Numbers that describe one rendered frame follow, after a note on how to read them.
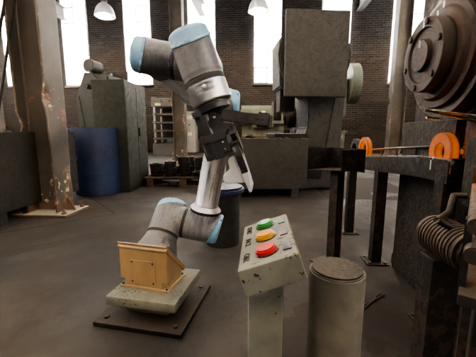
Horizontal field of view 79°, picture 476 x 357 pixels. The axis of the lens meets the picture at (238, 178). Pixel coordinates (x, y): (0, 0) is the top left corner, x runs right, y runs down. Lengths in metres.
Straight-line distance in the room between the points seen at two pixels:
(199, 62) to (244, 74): 10.84
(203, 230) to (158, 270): 0.26
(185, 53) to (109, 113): 3.69
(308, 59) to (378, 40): 8.56
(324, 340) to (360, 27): 11.94
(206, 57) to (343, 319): 0.61
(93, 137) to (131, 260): 2.81
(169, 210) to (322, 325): 0.94
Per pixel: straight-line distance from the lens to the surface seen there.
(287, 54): 3.94
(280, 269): 0.52
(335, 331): 0.72
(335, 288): 0.67
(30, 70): 3.57
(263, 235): 0.60
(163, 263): 1.34
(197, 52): 0.65
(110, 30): 13.15
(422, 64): 1.40
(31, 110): 3.55
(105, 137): 4.08
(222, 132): 0.63
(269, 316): 0.64
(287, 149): 3.64
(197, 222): 1.40
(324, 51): 4.07
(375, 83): 12.12
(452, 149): 1.40
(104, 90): 4.36
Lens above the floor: 0.82
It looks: 9 degrees down
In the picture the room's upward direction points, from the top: straight up
